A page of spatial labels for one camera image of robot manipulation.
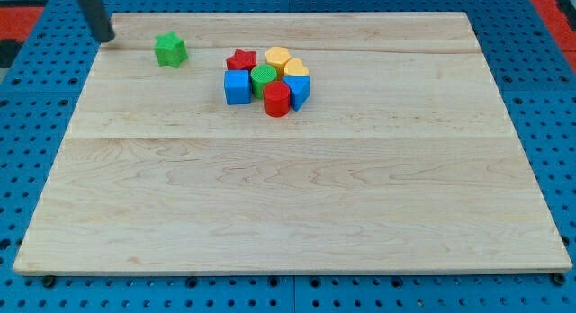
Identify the green star block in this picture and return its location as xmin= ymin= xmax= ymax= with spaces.
xmin=154 ymin=31 xmax=188 ymax=68

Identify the blue cube block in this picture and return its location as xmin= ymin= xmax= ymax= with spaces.
xmin=223 ymin=70 xmax=251 ymax=105

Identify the red star block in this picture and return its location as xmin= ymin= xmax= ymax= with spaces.
xmin=226 ymin=49 xmax=257 ymax=71

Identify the red cylinder block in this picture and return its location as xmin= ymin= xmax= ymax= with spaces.
xmin=263 ymin=81 xmax=291 ymax=117

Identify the blue triangle block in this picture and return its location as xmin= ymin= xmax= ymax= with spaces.
xmin=283 ymin=76 xmax=311 ymax=112

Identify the green cylinder block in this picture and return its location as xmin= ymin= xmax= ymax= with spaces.
xmin=250 ymin=64 xmax=277 ymax=99

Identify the yellow heart block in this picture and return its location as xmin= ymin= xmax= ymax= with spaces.
xmin=283 ymin=58 xmax=310 ymax=76

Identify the yellow hexagon block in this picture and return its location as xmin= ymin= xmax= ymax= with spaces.
xmin=265 ymin=46 xmax=292 ymax=77

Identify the wooden board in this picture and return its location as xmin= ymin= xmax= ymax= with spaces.
xmin=13 ymin=12 xmax=572 ymax=276

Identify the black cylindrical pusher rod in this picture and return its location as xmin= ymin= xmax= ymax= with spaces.
xmin=77 ymin=0 xmax=115 ymax=43

